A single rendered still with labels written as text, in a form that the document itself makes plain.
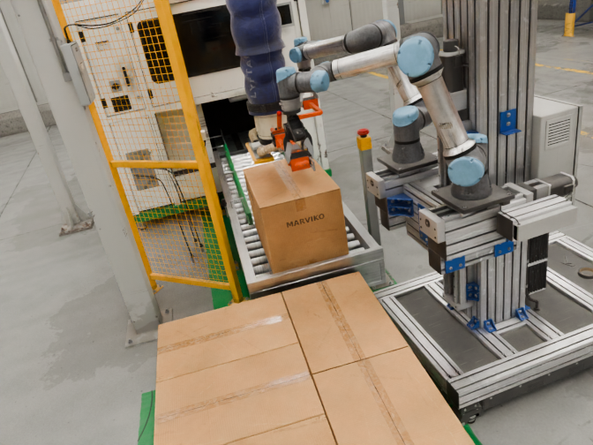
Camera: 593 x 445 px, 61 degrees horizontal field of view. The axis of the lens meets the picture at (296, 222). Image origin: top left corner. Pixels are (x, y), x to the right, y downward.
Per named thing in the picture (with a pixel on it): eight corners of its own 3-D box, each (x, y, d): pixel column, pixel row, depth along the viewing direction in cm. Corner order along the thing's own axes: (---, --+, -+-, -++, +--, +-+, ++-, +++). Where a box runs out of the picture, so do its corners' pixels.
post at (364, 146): (372, 280, 338) (356, 136, 294) (382, 277, 339) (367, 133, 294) (376, 285, 332) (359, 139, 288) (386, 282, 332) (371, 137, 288)
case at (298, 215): (256, 230, 309) (242, 169, 291) (319, 214, 315) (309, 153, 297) (274, 279, 256) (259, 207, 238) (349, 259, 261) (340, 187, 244)
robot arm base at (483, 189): (476, 181, 205) (476, 157, 200) (500, 193, 192) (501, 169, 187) (443, 191, 202) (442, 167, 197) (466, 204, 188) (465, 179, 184)
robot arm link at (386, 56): (440, 22, 177) (315, 58, 200) (435, 27, 168) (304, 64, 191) (446, 55, 181) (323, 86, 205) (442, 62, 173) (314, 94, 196)
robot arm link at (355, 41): (370, 53, 223) (290, 69, 257) (383, 48, 230) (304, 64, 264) (364, 26, 219) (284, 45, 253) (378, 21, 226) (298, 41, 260)
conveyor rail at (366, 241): (286, 154, 470) (282, 135, 462) (291, 154, 471) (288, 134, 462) (375, 281, 265) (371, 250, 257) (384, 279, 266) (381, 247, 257)
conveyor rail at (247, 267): (217, 170, 462) (212, 151, 453) (222, 169, 462) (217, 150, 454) (254, 314, 257) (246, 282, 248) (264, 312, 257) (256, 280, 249)
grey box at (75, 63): (87, 99, 276) (67, 41, 262) (97, 97, 276) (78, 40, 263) (81, 106, 258) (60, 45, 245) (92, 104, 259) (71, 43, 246)
